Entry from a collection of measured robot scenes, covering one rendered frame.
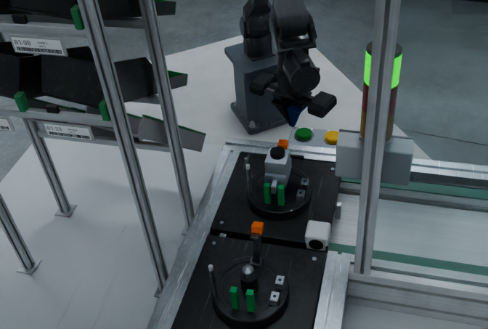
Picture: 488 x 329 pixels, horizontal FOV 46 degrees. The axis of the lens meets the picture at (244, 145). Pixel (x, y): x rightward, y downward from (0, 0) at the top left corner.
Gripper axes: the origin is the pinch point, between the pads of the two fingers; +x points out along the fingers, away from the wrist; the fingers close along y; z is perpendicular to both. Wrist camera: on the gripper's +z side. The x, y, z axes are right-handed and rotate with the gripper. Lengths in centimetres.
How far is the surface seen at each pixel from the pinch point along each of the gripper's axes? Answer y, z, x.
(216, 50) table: 58, 42, 23
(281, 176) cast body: -6.8, -14.8, 3.6
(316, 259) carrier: -20.0, -22.9, 12.1
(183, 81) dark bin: 16.5, -14.8, -11.3
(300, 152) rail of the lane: -0.3, 2.4, 13.1
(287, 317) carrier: -22.2, -36.5, 12.1
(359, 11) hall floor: 103, 238, 109
